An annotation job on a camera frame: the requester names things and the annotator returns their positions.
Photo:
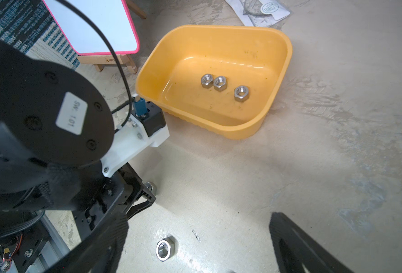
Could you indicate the clear packet with card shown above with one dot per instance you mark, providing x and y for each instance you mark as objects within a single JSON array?
[{"x": 259, "y": 13}]

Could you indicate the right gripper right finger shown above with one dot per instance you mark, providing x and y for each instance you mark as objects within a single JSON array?
[{"x": 297, "y": 252}]

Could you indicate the yellow plastic storage box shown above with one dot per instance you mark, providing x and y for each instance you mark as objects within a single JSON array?
[{"x": 256, "y": 57}]

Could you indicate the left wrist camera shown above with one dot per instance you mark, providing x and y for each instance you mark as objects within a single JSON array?
[{"x": 146, "y": 127}]

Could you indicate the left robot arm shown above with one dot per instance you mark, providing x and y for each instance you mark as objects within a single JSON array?
[{"x": 55, "y": 129}]

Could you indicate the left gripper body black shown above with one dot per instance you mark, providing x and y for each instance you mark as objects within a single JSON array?
[{"x": 124, "y": 192}]

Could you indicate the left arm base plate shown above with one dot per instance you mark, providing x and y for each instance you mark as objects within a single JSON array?
[{"x": 19, "y": 251}]

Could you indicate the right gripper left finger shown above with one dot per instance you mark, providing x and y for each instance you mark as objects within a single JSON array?
[{"x": 100, "y": 252}]

